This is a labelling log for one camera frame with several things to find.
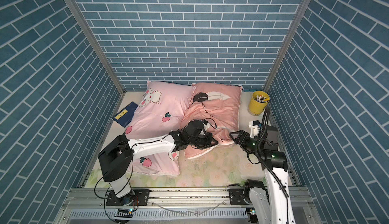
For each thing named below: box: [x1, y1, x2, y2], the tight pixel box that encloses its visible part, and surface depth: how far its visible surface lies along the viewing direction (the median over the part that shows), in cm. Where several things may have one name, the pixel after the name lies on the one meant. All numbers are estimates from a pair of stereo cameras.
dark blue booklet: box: [111, 101, 139, 129], surface depth 107 cm
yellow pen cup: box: [248, 90, 270, 116], surface depth 102 cm
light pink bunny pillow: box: [125, 81, 196, 176], surface depth 95 cm
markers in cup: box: [255, 94, 270, 103], surface depth 102 cm
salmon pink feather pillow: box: [180, 82, 244, 160], surface depth 103 cm
